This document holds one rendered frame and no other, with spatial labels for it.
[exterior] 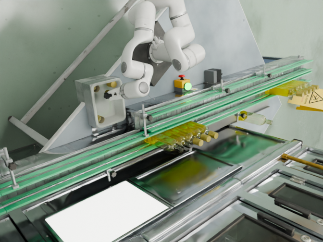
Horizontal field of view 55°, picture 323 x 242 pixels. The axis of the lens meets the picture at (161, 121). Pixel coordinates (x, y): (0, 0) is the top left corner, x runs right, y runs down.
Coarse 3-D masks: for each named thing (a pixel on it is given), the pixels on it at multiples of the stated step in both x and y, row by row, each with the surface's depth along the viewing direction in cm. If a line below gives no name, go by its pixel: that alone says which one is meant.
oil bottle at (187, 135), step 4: (172, 128) 170; (176, 128) 169; (176, 132) 165; (180, 132) 164; (184, 132) 164; (188, 132) 163; (184, 136) 160; (188, 136) 160; (192, 136) 161; (188, 140) 160
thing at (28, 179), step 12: (276, 84) 233; (216, 108) 191; (156, 132) 162; (108, 144) 152; (120, 144) 151; (84, 156) 143; (96, 156) 141; (48, 168) 133; (60, 168) 133; (24, 180) 126; (36, 180) 124; (0, 192) 118
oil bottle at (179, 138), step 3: (162, 132) 166; (165, 132) 165; (168, 132) 165; (171, 132) 165; (168, 135) 161; (171, 135) 160; (174, 135) 160; (177, 135) 160; (180, 135) 160; (174, 138) 157; (177, 138) 157; (180, 138) 157; (183, 138) 158; (177, 141) 156; (180, 141) 156; (177, 144) 157; (180, 144) 157
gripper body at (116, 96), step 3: (120, 87) 139; (111, 90) 142; (114, 90) 140; (117, 90) 139; (111, 93) 142; (114, 93) 141; (117, 93) 139; (114, 96) 141; (117, 96) 139; (120, 96) 139; (111, 99) 144; (114, 99) 142; (117, 99) 143
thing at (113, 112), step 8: (112, 80) 152; (120, 80) 155; (104, 88) 158; (112, 88) 161; (96, 96) 156; (96, 104) 157; (104, 104) 160; (112, 104) 163; (120, 104) 161; (96, 112) 150; (104, 112) 161; (112, 112) 164; (120, 112) 163; (96, 120) 151; (104, 120) 160; (112, 120) 159; (120, 120) 160
